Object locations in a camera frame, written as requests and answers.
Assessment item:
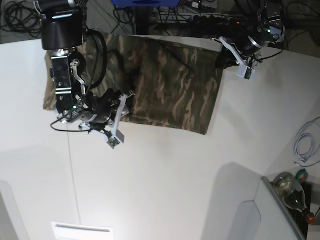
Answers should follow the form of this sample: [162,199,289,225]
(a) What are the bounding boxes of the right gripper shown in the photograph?
[79,88,120,128]

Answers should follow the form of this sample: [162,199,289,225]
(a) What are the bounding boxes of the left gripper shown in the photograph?
[215,35,264,70]

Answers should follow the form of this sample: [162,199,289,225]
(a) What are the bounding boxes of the camouflage t-shirt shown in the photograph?
[43,34,223,135]

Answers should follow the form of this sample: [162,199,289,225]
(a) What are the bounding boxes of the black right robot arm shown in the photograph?
[33,0,124,130]

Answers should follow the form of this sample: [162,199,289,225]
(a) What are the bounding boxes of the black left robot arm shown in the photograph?
[218,0,286,67]

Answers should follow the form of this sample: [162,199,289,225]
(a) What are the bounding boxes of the blue box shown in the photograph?
[111,0,186,8]

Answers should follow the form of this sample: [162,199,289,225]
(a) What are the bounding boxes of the green tape roll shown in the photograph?
[295,168,309,183]

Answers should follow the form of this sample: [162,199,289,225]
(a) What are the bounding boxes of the clear plastic bottle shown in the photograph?
[273,172,316,225]

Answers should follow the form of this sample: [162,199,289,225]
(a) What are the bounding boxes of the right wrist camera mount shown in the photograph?
[76,91,135,149]

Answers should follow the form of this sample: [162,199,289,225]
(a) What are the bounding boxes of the white coiled cable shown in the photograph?
[292,116,320,167]

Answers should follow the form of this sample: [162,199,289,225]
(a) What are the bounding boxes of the black coiled cable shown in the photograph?
[0,0,42,38]

